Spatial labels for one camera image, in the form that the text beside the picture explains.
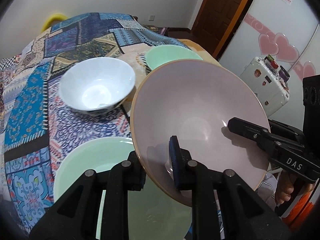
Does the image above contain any mint green plate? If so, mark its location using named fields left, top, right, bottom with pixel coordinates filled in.
left=53, top=137, right=191, bottom=239

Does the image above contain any mint green bowl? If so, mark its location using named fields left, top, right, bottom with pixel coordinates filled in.
left=145, top=44, right=203, bottom=70

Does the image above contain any wooden door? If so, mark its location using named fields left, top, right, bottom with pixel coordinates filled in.
left=191, top=0, right=253, bottom=57

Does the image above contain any white patterned bowl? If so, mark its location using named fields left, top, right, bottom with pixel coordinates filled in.
left=58, top=57, right=136, bottom=115

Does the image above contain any person right hand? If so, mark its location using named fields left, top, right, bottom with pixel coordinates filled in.
left=274, top=172, right=316, bottom=205

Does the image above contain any white sticker suitcase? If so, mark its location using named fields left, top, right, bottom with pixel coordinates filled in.
left=240, top=56, right=290, bottom=117

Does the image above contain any patchwork patterned tablecloth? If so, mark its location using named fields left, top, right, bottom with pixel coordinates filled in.
left=0, top=11, right=226, bottom=240

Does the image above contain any pink bowl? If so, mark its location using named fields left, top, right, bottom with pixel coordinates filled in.
left=130, top=60, right=269, bottom=206

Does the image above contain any bag on floor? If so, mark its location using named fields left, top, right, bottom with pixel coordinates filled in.
left=143, top=24, right=168, bottom=35

